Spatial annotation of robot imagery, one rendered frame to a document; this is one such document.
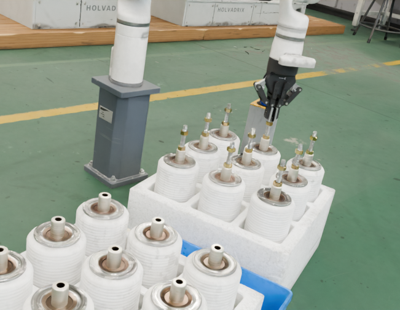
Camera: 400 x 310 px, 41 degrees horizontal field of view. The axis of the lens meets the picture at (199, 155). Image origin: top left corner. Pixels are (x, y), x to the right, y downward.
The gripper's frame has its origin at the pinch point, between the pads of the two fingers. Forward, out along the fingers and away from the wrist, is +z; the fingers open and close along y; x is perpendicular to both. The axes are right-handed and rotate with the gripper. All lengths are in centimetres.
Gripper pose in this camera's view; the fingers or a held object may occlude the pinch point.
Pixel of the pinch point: (271, 113)
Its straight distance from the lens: 134.9
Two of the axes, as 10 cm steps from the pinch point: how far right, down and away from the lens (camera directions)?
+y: -9.4, -0.2, -3.5
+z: -1.7, 9.0, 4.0
